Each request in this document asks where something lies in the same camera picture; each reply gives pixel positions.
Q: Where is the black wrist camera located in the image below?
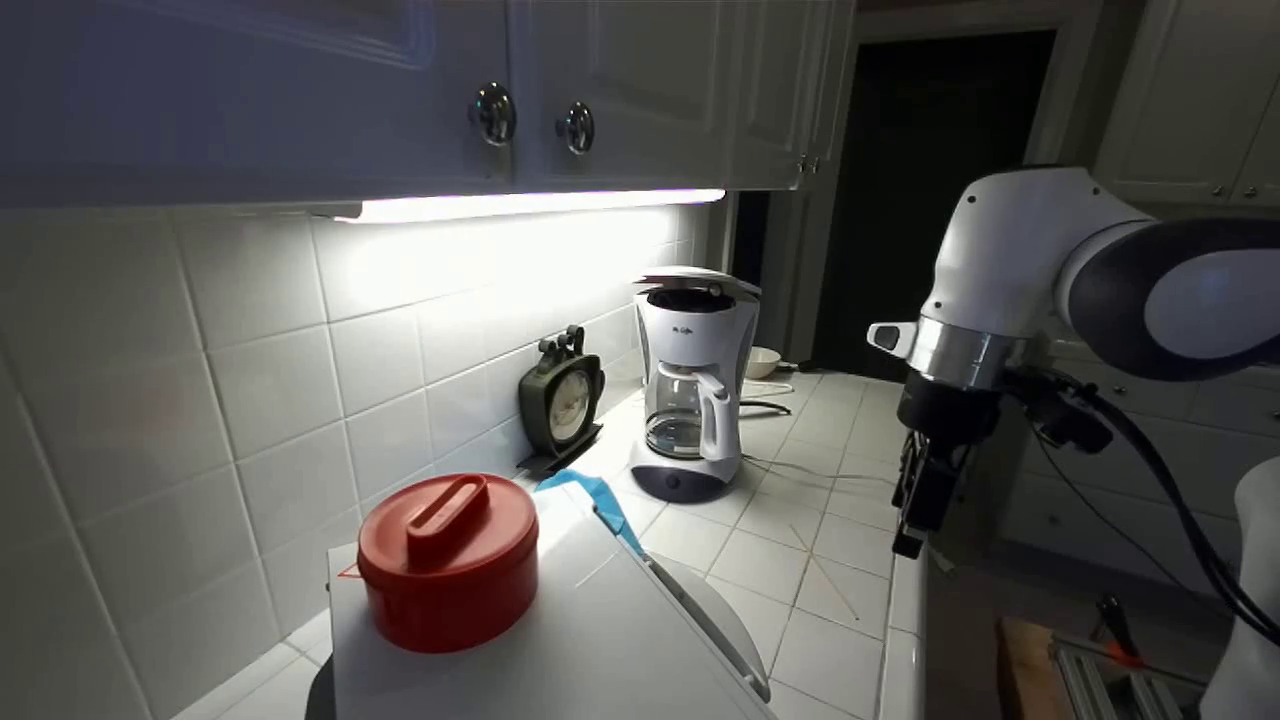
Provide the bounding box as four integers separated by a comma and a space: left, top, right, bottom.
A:
1001, 369, 1118, 458

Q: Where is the round metal cabinet knob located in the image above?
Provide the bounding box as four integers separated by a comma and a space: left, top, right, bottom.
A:
467, 76, 518, 151
555, 94, 601, 159

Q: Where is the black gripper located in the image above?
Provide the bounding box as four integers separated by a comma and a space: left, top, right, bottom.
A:
889, 370, 1006, 565

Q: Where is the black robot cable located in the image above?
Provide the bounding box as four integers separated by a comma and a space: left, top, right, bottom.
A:
1053, 375, 1280, 647

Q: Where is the white drawer cabinet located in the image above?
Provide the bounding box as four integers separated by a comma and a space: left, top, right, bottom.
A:
994, 333, 1280, 596

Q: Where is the wooden cart with rails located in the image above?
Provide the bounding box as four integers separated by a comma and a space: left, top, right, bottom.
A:
994, 592, 1212, 720

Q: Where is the white drip coffee maker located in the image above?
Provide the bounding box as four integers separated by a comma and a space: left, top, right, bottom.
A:
625, 263, 768, 507

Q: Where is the dark retro kitchen scale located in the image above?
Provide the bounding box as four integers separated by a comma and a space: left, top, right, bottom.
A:
513, 323, 613, 483

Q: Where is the red lidded container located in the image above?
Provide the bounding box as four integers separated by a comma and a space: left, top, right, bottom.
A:
351, 467, 543, 655

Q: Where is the narrow white cabinet door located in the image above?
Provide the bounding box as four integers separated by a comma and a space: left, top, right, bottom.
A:
731, 0, 859, 193

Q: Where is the white toaster oven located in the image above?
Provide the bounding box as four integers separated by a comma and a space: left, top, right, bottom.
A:
303, 513, 775, 720

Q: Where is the under-cabinet strip light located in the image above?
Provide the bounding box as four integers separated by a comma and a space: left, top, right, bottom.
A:
313, 182, 731, 227

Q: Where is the white upper cabinet door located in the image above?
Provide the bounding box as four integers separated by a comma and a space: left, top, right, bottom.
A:
506, 0, 743, 193
0, 0, 518, 209

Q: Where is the grey coffee maker cord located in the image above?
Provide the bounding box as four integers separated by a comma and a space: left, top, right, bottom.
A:
731, 391, 800, 428

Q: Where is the small white bowl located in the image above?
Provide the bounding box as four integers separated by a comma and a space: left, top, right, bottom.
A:
740, 343, 793, 382

